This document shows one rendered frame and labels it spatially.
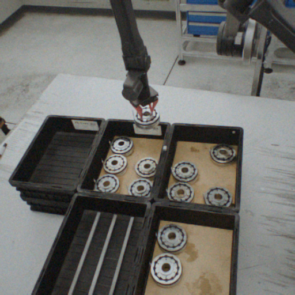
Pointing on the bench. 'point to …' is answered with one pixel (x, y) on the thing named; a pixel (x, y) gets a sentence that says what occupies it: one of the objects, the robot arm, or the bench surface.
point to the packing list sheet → (19, 142)
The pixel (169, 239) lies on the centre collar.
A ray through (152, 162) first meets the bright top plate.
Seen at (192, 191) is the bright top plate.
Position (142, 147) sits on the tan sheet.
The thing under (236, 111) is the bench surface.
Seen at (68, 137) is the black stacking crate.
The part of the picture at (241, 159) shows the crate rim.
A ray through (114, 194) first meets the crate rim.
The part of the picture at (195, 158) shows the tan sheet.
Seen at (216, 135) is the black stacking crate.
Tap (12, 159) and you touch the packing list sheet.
